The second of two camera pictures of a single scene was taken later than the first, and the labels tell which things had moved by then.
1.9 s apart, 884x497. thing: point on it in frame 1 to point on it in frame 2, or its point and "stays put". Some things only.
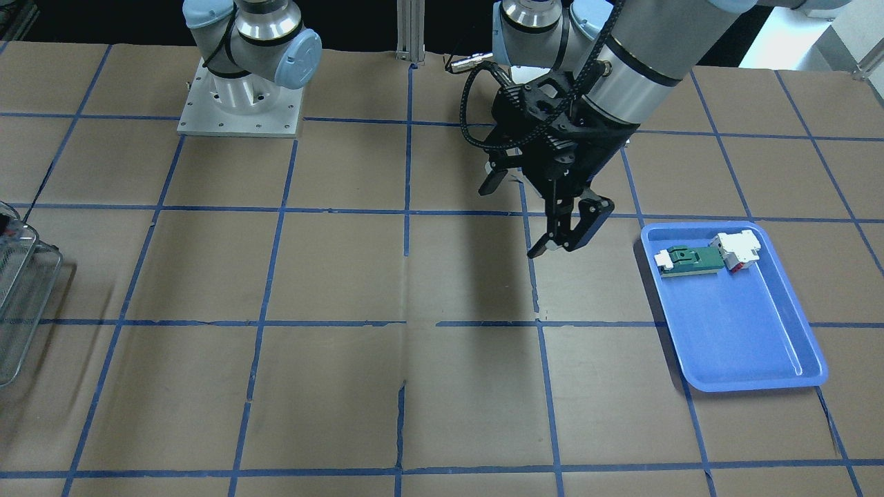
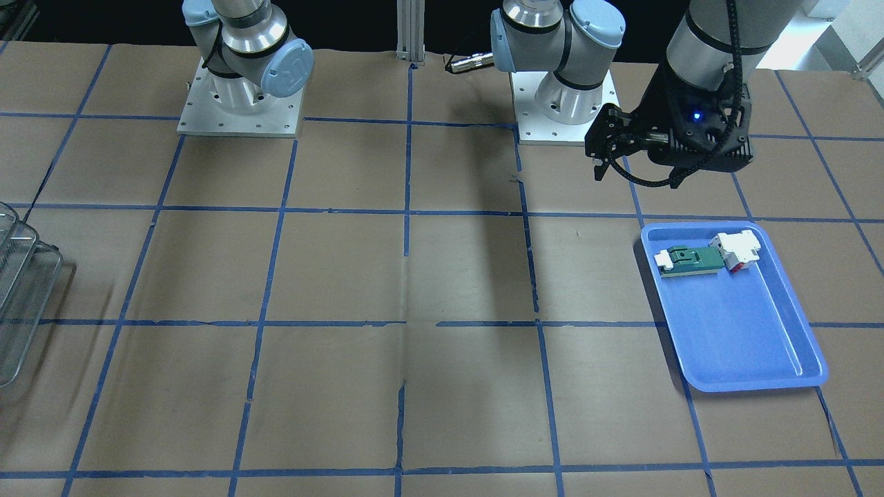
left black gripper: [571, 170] to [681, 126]
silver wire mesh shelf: [29, 269] stays put
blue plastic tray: [735, 331] stays put
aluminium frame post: [410, 30] stays put
